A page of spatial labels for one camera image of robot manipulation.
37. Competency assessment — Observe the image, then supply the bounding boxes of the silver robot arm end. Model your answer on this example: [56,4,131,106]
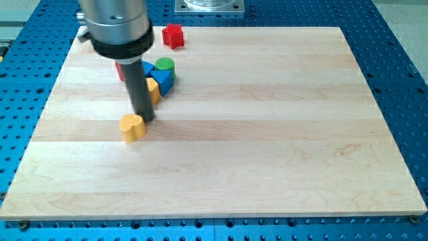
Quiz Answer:
[77,0,154,64]

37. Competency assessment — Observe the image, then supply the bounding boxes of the yellow hexagon block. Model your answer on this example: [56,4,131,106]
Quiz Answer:
[146,78,161,104]

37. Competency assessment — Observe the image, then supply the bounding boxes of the red star block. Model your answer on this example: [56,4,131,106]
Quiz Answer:
[162,23,185,49]

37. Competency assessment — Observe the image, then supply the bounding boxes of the light wooden board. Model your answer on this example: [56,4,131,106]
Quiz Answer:
[1,27,427,220]

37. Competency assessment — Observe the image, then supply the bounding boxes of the blue triangle block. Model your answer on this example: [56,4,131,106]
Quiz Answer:
[150,70,173,97]

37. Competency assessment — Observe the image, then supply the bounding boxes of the green cylinder block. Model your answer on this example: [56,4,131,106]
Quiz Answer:
[154,57,176,80]

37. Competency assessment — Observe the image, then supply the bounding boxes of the yellow heart block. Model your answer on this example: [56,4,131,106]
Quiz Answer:
[119,114,146,143]

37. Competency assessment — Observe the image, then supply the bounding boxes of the blue cube block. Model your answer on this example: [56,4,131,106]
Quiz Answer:
[142,61,156,78]

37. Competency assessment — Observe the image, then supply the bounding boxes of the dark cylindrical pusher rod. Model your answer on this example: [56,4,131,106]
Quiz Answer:
[118,59,155,123]

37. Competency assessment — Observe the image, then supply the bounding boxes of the red block behind rod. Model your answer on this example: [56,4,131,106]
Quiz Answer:
[115,62,124,82]

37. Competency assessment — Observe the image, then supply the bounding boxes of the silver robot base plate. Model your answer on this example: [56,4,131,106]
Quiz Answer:
[175,0,245,14]

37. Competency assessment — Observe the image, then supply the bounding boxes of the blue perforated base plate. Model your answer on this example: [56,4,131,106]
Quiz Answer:
[1,1,427,240]

